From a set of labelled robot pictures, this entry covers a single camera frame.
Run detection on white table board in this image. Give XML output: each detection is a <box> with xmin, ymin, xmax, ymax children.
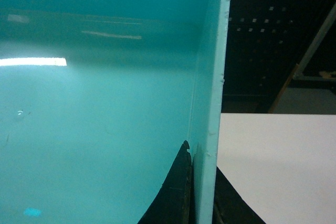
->
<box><xmin>217</xmin><ymin>113</ymin><xmax>335</xmax><ymax>223</ymax></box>

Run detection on black perforated metal panel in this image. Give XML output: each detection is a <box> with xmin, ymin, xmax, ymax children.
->
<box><xmin>222</xmin><ymin>0</ymin><xmax>335</xmax><ymax>113</ymax></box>

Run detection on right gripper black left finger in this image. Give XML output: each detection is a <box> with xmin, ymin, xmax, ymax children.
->
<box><xmin>138</xmin><ymin>141</ymin><xmax>193</xmax><ymax>223</ymax></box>

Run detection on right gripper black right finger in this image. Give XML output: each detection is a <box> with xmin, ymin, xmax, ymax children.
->
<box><xmin>213</xmin><ymin>168</ymin><xmax>265</xmax><ymax>224</ymax></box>

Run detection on light cyan plastic bin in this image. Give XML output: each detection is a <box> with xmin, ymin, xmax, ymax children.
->
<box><xmin>1</xmin><ymin>0</ymin><xmax>230</xmax><ymax>223</ymax></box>

